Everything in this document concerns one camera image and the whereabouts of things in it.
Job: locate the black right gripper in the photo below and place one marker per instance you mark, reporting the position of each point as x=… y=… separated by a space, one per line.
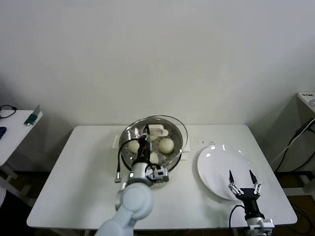
x=249 y=199

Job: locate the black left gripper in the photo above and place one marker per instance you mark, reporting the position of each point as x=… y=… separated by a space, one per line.
x=144 y=150

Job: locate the white steamed baozi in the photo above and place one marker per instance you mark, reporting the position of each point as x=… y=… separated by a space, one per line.
x=153 y=138
x=134 y=147
x=154 y=157
x=166 y=145

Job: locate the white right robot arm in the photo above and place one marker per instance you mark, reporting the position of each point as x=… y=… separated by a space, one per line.
x=254 y=217

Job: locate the stainless steel steamer basket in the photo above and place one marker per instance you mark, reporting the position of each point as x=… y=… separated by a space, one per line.
x=123 y=145

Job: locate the white round plate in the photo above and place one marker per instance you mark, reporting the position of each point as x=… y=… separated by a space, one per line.
x=216 y=167

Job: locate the white electric cooker base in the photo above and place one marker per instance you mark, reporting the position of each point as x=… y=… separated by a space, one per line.
x=115 y=142

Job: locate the white side cabinet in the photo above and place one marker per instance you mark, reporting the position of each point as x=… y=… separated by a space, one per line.
x=301 y=98

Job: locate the green and grey flat tool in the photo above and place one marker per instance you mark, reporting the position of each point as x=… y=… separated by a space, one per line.
x=30 y=119

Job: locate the white side table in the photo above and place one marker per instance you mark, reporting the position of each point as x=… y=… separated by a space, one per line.
x=22 y=132

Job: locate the dark blue phone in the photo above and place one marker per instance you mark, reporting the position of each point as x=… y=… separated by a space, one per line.
x=2 y=132

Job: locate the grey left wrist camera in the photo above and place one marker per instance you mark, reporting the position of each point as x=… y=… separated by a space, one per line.
x=158 y=173

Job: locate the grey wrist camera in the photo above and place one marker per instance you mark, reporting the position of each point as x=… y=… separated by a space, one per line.
x=158 y=173
x=267 y=223

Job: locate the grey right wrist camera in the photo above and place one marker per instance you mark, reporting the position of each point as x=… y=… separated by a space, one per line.
x=267 y=223

